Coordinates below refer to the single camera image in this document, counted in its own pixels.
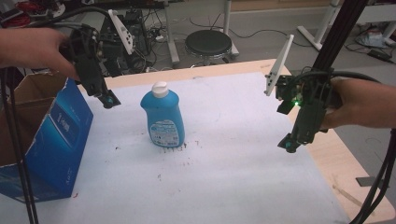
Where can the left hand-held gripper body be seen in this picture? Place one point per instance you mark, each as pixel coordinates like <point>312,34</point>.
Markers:
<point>88,68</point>

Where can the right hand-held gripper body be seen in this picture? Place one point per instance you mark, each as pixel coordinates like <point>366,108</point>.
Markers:
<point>314,93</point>

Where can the blue detergent bottle white cap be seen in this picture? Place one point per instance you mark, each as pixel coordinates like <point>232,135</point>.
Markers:
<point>163,115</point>

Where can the blue cardboard box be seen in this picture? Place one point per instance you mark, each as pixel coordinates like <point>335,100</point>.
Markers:
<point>59,146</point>

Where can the person's right hand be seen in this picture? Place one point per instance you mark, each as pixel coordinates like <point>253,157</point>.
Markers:
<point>351,102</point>

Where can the person's left hand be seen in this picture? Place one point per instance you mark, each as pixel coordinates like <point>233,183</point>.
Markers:
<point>31,46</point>

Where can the white foam mat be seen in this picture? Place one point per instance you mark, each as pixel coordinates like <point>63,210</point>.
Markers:
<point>233,155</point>

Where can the black equipment rack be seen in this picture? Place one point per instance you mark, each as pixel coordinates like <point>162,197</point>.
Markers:
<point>134,31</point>

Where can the black metal bar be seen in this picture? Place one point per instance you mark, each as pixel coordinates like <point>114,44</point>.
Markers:
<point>342,31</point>

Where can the black power adapter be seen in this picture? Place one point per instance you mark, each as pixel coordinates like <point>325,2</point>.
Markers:
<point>379,55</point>

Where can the grey crumpled bag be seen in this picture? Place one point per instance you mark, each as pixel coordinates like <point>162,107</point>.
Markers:
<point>372,39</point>

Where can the white desk leg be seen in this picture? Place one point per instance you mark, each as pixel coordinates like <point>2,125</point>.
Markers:
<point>229,25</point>
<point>172,37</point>

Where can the black round stool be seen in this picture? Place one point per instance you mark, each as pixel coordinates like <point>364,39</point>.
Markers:
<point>208,43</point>

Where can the white table frame leg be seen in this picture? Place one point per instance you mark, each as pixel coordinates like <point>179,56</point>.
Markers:
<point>320,28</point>

